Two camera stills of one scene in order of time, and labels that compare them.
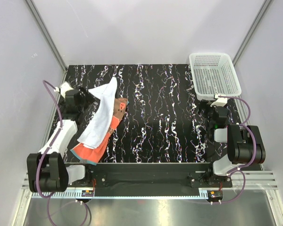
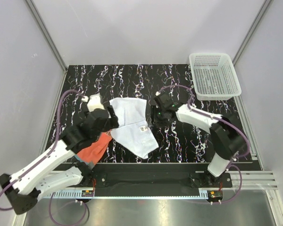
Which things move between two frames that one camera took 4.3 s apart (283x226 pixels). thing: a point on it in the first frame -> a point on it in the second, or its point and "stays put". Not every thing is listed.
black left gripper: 88,100 -> 112,122
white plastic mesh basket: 213,74 stays put
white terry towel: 98,132 -> 133,133
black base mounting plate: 151,179 stays put
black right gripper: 206,105 -> 154,109
